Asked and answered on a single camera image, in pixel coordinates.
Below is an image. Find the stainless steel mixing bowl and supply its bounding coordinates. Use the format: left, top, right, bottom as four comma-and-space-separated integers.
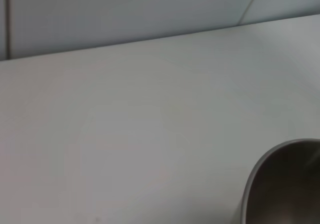
240, 138, 320, 224

